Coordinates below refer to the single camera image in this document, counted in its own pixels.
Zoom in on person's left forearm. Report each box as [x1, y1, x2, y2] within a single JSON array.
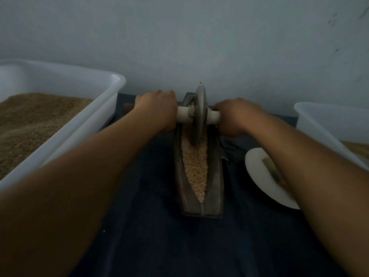
[[0, 109, 168, 277]]

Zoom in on metal grinding wheel with handle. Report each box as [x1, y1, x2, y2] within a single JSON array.
[[123, 84, 221, 146]]

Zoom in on large brown grain heap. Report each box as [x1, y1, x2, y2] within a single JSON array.
[[340, 140, 369, 160], [0, 93, 94, 180]]

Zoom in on white plastic tub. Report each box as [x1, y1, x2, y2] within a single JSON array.
[[0, 59, 127, 188], [293, 101, 369, 171]]

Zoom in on dark blue table cloth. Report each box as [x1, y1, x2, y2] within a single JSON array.
[[72, 93, 347, 277]]

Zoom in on person's right forearm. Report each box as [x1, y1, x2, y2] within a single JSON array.
[[236, 112, 369, 277]]

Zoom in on orange-handled paint brush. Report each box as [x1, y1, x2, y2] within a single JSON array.
[[262, 157, 290, 193]]

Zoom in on boat-shaped metal grinding trough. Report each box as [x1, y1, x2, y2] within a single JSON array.
[[173, 93, 224, 218]]

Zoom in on person's right hand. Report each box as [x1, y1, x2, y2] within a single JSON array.
[[213, 98, 265, 138]]

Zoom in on white round plate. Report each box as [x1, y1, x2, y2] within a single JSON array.
[[245, 147, 301, 210]]

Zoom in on person's left hand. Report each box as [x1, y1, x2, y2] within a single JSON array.
[[133, 90, 179, 132]]

